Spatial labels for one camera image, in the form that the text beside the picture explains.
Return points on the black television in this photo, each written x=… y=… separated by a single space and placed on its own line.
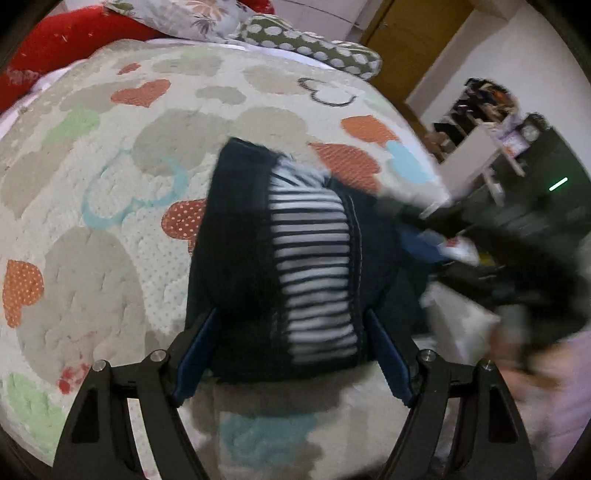
x=553 y=194

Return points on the white shelf unit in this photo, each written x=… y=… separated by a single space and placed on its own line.
x=472 y=159

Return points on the cluttered shoe rack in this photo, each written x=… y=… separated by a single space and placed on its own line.
x=481 y=101

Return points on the grey floral pillow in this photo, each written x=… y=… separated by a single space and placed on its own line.
x=208 y=21

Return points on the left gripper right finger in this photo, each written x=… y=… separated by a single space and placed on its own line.
x=489 y=438

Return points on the navy striped pants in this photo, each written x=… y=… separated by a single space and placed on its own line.
x=293 y=265

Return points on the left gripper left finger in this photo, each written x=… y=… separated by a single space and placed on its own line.
x=120 y=408

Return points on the red long pillow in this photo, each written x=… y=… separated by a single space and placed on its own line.
x=61 y=39

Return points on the heart pattern quilt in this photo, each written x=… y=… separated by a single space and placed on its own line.
x=104 y=171

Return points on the wooden door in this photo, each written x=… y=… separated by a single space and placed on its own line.
x=410 y=35

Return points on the olive sheep pattern bolster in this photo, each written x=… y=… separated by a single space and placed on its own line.
x=271 y=31

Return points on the red rear pillow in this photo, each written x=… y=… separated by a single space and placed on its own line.
x=259 y=6

